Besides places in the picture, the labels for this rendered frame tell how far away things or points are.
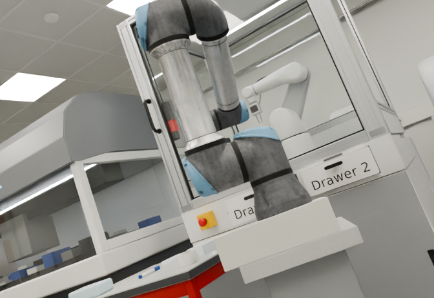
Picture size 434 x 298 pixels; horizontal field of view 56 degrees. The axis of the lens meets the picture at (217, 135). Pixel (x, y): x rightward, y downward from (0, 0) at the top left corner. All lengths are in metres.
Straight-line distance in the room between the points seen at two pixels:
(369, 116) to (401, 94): 3.21
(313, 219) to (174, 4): 0.63
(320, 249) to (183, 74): 0.54
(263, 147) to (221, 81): 0.30
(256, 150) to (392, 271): 0.90
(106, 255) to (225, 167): 1.16
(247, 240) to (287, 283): 0.14
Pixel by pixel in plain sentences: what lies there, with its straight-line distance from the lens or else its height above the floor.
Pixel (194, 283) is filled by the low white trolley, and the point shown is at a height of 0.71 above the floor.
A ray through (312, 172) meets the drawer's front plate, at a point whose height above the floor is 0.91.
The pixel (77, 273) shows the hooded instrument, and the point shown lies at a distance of 2.19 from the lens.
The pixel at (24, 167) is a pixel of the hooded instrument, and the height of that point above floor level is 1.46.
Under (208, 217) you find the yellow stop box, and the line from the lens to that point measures 1.91.
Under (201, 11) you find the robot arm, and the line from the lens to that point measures 1.12.
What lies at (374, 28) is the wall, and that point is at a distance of 5.04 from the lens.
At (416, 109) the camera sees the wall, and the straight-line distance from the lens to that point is 4.83.
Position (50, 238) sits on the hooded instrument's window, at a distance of 2.31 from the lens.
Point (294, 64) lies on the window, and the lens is 1.80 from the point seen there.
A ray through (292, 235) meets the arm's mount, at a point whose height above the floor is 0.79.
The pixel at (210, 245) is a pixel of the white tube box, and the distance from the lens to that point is 1.66.
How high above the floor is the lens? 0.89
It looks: 10 degrees up
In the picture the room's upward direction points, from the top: 21 degrees counter-clockwise
